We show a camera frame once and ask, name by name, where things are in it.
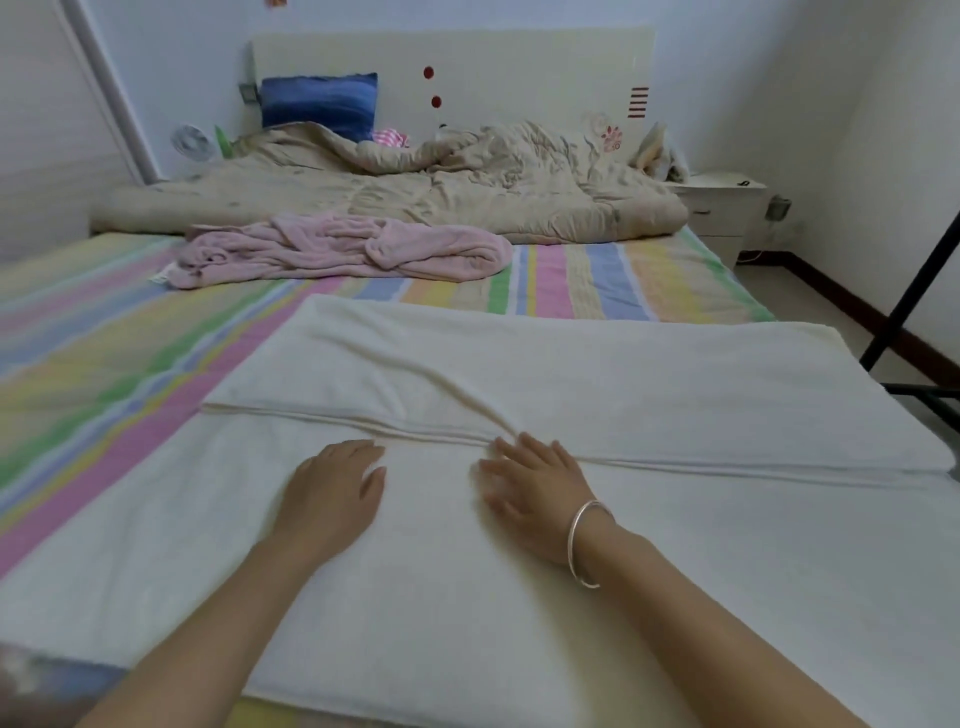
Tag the white headboard with red dots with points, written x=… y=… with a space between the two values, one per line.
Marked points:
x=510 y=75

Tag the pink patterned pillow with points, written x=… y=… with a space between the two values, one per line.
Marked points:
x=390 y=138

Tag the blue pillow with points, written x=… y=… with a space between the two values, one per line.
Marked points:
x=318 y=105

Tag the small white desk fan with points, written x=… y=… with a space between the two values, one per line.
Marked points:
x=192 y=143

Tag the person's left forearm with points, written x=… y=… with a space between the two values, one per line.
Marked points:
x=195 y=645

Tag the cream fleece blanket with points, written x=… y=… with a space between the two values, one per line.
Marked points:
x=675 y=390

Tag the black clothes rack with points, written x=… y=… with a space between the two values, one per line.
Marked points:
x=908 y=315

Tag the person's left hand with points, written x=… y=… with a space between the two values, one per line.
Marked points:
x=327 y=503

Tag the cream plush toy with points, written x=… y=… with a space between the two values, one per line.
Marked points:
x=657 y=155

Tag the white nightstand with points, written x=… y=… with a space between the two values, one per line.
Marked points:
x=725 y=210

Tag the person's right forearm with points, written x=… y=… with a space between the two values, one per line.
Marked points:
x=705 y=645

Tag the person's right hand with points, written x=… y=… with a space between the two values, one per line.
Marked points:
x=540 y=495

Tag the black wall plug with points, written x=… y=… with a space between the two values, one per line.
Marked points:
x=779 y=209

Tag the wall switch plate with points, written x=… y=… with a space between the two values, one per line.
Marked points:
x=249 y=93

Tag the beige quilt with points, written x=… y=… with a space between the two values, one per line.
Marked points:
x=480 y=188

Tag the striped pastel bed sheet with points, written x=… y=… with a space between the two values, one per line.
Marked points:
x=120 y=345

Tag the green bottle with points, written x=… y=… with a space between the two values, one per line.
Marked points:
x=224 y=143

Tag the dark brown baseboard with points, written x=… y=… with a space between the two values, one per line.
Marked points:
x=855 y=308

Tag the pink fleece blanket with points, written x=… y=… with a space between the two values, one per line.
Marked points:
x=330 y=248

